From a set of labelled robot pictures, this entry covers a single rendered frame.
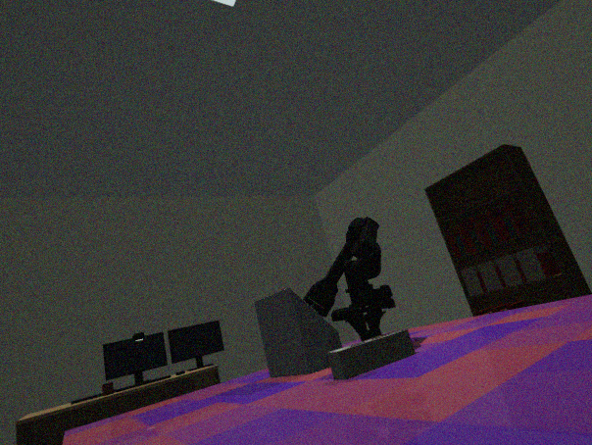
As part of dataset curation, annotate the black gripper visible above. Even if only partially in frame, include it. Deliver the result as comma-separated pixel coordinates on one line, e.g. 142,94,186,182
331,281,396,341

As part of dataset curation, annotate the black two-prong plug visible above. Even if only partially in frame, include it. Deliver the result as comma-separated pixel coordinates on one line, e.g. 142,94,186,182
368,328,382,340

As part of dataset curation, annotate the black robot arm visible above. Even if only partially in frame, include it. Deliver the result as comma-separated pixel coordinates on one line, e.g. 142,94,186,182
303,217,393,317

